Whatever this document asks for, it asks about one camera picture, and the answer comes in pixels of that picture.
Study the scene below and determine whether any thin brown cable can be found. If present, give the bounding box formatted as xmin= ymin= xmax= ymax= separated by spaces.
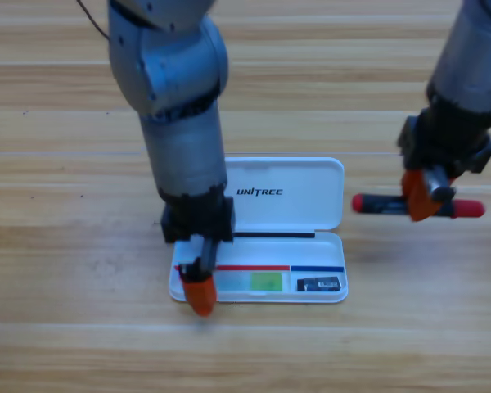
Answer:
xmin=75 ymin=0 xmax=110 ymax=42

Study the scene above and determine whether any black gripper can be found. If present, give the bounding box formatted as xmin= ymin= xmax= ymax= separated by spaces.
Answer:
xmin=159 ymin=183 xmax=235 ymax=318
xmin=395 ymin=97 xmax=491 ymax=223

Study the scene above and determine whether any red and black marker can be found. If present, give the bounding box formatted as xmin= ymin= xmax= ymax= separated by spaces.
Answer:
xmin=350 ymin=192 xmax=486 ymax=220

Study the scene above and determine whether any white Unitree pencil case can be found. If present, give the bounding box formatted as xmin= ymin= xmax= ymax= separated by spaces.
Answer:
xmin=168 ymin=156 xmax=349 ymax=305

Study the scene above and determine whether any green translucent marker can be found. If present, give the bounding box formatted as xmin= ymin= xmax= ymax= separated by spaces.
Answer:
xmin=216 ymin=270 xmax=286 ymax=292

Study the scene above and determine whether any small black eraser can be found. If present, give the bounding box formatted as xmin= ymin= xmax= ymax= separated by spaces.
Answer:
xmin=296 ymin=276 xmax=341 ymax=292

